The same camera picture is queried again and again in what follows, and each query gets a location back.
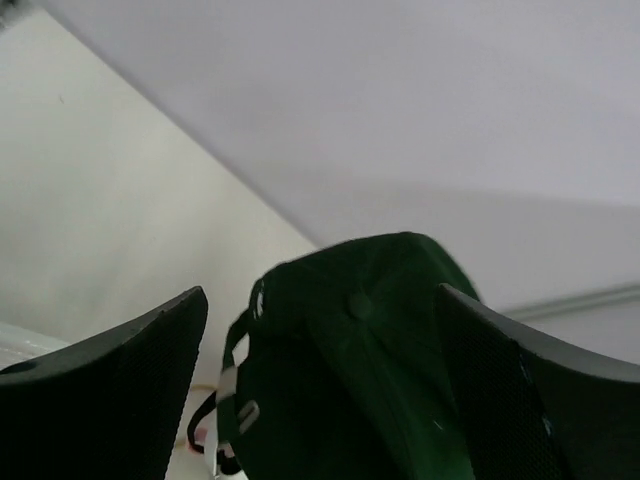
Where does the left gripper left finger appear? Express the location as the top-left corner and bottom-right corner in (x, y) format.
(1, 287), (208, 480)

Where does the black baseball cap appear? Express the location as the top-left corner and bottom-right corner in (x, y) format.
(186, 391), (242, 479)

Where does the dark green baseball cap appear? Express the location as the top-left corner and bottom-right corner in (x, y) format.
(216, 232), (474, 479)

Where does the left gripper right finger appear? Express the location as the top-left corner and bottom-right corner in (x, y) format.
(435, 285), (639, 480)

